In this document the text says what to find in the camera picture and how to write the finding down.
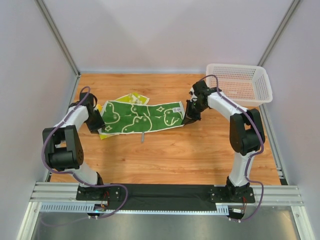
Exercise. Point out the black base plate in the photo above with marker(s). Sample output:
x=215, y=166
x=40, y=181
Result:
x=100, y=193
x=228, y=194

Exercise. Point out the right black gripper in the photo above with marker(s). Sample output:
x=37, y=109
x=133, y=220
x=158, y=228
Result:
x=191, y=110

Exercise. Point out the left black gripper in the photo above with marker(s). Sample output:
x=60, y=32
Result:
x=96, y=121

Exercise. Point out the aluminium front rail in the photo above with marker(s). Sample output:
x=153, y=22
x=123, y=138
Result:
x=273, y=195

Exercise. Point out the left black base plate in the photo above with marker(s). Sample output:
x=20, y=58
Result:
x=100, y=193

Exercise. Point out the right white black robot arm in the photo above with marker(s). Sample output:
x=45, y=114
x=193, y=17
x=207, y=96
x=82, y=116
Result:
x=246, y=133

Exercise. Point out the left aluminium frame post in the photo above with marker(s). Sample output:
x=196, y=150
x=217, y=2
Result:
x=57, y=35

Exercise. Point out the aluminium frame post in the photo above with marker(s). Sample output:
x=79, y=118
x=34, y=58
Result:
x=293, y=7
x=57, y=35

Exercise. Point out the right aluminium frame post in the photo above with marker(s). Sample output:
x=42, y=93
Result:
x=293, y=7

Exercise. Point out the yellow green towel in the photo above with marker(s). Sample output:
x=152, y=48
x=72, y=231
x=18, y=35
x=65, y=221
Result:
x=132, y=98

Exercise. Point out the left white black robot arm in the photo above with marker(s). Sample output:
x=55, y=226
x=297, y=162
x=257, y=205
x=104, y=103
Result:
x=62, y=152

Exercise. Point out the grey slotted cable duct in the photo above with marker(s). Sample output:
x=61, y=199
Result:
x=91, y=208

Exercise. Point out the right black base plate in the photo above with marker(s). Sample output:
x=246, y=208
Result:
x=228, y=194

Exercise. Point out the white perforated plastic basket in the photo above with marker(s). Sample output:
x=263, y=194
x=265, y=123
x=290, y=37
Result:
x=247, y=85

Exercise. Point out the green patterned towel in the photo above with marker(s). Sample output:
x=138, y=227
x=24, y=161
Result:
x=121, y=118

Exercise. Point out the black cloth strip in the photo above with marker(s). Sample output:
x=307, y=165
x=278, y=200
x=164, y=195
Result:
x=162, y=197

